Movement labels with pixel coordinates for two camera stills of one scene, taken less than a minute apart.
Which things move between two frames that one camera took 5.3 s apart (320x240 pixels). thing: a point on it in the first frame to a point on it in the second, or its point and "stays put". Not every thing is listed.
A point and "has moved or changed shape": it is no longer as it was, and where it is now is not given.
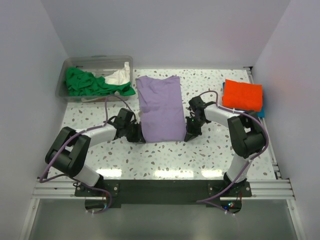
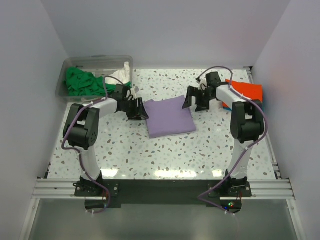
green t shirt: (80, 82) stays put
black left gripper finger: (139, 137) to (140, 108)
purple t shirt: (161, 109) has moved or changed shape
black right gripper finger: (189, 136) to (191, 91)
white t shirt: (120, 77) stays put
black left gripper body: (130, 130) to (130, 108)
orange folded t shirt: (242, 95) stays put
